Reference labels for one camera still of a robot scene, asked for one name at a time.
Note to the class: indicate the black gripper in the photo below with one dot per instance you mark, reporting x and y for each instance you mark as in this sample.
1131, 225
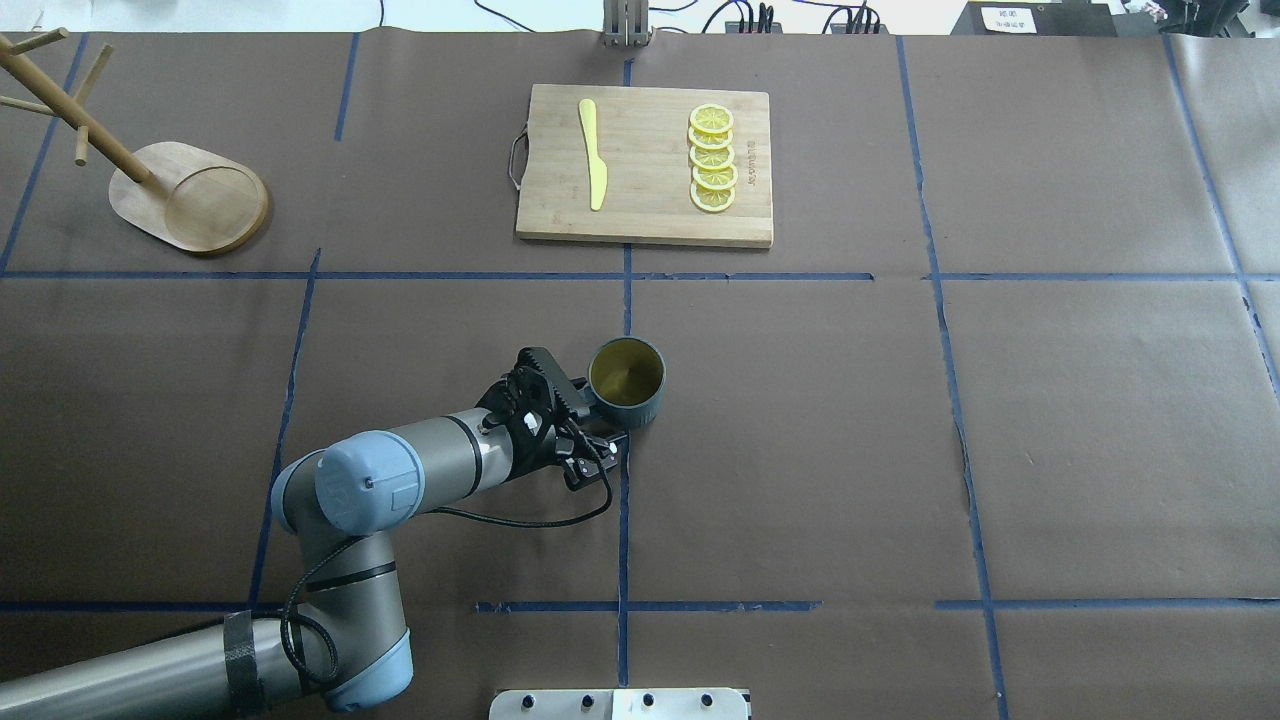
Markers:
527, 441

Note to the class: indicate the blue ribbed mug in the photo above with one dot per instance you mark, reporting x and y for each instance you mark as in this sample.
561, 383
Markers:
628, 385

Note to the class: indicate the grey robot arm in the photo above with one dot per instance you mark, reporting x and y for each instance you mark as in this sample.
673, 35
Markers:
341, 631

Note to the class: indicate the wooden cup rack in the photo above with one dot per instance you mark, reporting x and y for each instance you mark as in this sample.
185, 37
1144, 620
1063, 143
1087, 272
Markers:
191, 199

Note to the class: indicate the yellow plastic knife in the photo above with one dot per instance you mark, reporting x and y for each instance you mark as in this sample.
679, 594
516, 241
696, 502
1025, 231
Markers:
597, 169

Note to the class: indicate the bamboo cutting board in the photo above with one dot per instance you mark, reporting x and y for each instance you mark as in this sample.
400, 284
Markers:
643, 140

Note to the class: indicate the lemon slice farthest from logo end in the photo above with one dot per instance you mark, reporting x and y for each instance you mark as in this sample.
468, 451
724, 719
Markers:
711, 119

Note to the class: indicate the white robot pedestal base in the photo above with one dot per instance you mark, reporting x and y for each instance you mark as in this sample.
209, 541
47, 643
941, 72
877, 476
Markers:
623, 703

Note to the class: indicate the aluminium profile post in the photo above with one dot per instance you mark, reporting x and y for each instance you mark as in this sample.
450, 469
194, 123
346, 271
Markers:
626, 23

